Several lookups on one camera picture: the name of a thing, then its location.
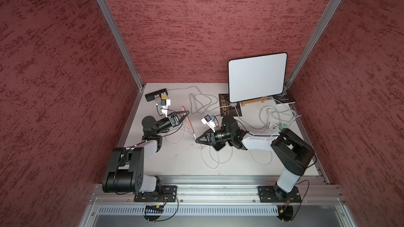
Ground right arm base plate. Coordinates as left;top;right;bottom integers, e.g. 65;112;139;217
257;186;302;203

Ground black book gold letters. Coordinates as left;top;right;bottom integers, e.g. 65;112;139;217
218;94;242;117

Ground left aluminium corner post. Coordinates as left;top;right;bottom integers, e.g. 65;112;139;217
96;0;144;91

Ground aluminium corner post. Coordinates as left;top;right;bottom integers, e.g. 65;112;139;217
284;0;342;92
96;0;144;91

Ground small black box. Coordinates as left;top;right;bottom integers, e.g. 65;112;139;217
272;92;296;104

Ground black power strip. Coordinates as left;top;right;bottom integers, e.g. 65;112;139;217
145;88;168;102

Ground thick grey power cord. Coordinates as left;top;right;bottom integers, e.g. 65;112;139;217
167;86;234;115

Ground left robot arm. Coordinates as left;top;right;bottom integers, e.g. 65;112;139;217
102;110;189;197

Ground orange-cased phone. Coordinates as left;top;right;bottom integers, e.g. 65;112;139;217
186;116;196;139

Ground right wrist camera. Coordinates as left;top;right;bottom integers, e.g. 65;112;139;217
201;115;216;132

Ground right aluminium corner post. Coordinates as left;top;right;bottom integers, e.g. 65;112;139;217
284;0;342;92

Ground white charging cable of pink phone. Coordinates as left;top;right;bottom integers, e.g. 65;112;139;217
200;144;234;169

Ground white power strip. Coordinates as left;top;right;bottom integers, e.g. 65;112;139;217
267;123;280;131

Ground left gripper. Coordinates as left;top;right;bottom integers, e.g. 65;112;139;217
155;110;189;133

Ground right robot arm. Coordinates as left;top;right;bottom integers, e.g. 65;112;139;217
195;116;315;203

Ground white cable from pink charger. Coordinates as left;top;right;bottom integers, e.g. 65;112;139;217
163;122;198;146

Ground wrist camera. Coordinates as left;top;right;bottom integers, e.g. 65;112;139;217
201;115;216;132
156;99;171;117

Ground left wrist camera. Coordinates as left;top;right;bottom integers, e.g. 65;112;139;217
156;99;171;117

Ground wooden tablet stand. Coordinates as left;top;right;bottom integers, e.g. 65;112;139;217
240;97;272;107

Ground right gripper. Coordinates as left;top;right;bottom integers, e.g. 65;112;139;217
196;128;233;146

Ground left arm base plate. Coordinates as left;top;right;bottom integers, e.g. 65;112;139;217
134;186;178;203

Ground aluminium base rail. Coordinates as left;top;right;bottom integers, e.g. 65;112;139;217
91;175;346;206

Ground white tablet panel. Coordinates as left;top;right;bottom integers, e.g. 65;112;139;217
228;53;287;103

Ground green charger adapter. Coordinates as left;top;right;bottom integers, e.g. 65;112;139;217
279;124;289;131

